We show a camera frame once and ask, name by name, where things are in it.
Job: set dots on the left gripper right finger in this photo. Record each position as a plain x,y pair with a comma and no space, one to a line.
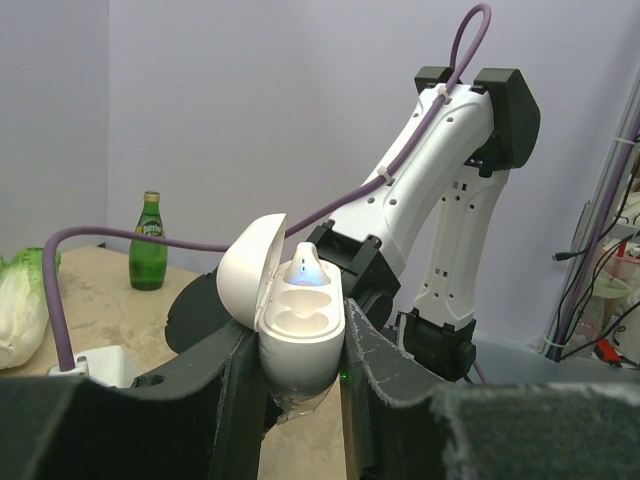
400,421

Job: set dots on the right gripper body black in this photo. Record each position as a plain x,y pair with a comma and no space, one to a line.
196,313

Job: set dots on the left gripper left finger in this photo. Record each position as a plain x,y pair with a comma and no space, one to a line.
198,416

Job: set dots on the white oval case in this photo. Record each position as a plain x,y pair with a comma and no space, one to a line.
301,328

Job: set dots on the white clip earbud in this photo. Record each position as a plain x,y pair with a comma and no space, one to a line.
305,268

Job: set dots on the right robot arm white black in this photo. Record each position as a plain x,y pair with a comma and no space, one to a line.
452,160

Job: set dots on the green glass bottle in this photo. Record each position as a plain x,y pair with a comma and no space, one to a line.
147,260

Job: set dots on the green toy napa cabbage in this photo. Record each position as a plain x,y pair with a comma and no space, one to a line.
24,312

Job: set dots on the pale green background bowl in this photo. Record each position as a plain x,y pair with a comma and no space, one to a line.
611,288

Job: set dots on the aluminium frame rail right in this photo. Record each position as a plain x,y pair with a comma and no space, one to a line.
598,214

